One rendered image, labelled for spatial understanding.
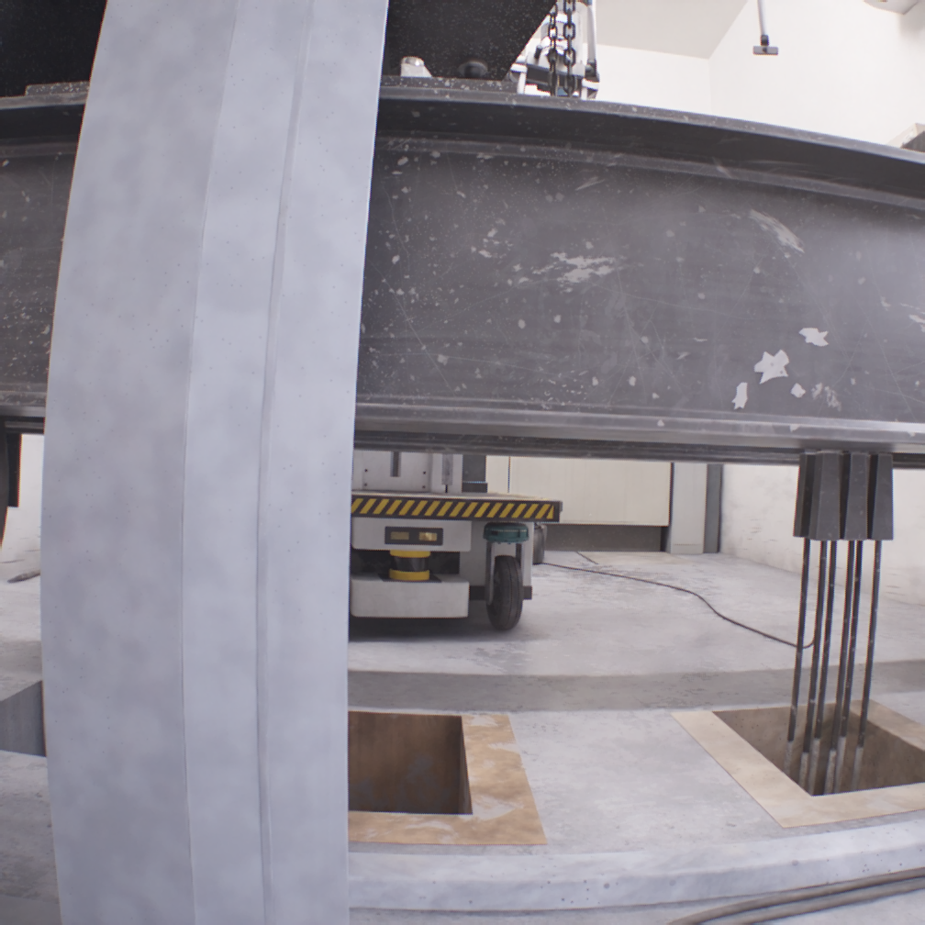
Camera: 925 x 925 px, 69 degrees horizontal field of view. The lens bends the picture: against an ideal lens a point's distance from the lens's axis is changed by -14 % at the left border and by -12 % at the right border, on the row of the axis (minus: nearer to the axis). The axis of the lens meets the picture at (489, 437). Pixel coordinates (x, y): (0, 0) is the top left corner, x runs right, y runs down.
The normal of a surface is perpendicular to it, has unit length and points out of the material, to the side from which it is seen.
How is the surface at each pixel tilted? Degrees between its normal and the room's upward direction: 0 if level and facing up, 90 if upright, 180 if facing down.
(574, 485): 90
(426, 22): 180
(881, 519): 90
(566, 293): 90
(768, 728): 90
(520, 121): 180
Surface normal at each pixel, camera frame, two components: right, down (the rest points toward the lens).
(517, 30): -0.04, 1.00
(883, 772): -1.00, -0.04
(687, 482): 0.07, -0.04
